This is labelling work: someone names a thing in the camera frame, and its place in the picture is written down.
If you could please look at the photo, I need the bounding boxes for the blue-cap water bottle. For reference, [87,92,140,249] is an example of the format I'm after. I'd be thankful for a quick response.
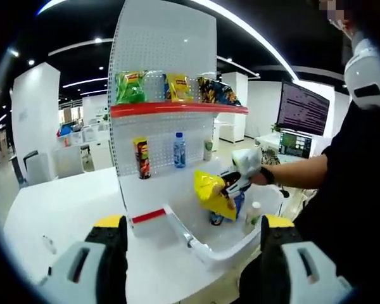
[173,132,187,169]
[232,192,246,220]

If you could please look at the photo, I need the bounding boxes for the laptop screen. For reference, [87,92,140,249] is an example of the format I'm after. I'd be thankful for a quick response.
[277,129,314,157]

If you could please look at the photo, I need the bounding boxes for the black wrist strap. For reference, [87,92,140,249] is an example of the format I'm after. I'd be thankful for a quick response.
[260,166,277,187]

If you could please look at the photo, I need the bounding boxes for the clear storage boxes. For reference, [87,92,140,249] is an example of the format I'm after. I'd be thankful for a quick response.
[55,123,111,147]

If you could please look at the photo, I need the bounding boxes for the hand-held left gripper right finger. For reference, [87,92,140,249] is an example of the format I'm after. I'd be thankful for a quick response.
[259,213,354,304]

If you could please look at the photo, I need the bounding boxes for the computer monitor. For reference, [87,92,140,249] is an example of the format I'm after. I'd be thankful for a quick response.
[276,80,331,137]

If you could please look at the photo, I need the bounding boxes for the dark blue snack bag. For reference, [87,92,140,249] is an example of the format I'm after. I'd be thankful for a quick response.
[213,80,243,107]

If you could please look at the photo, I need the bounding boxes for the white shopping basket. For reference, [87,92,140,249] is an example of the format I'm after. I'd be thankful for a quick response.
[162,160,285,264]

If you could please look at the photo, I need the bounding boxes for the white worn device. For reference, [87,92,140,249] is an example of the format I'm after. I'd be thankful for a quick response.
[343,30,380,111]

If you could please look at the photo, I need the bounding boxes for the person's right hand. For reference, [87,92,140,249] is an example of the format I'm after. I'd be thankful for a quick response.
[249,169,263,186]

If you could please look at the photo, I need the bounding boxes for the white snack and drink counter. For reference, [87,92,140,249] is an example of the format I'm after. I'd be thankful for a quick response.
[106,0,250,239]

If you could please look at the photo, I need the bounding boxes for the person's black clothing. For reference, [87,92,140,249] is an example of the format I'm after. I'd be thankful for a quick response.
[239,101,380,304]

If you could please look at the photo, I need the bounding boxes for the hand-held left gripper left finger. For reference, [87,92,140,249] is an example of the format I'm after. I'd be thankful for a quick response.
[46,214,129,304]

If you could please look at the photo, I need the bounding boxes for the beige bottle green label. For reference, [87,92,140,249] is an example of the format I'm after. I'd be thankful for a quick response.
[203,137,215,162]
[243,201,263,236]

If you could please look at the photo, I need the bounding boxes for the red chips can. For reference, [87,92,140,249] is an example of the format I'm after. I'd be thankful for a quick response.
[132,136,153,181]

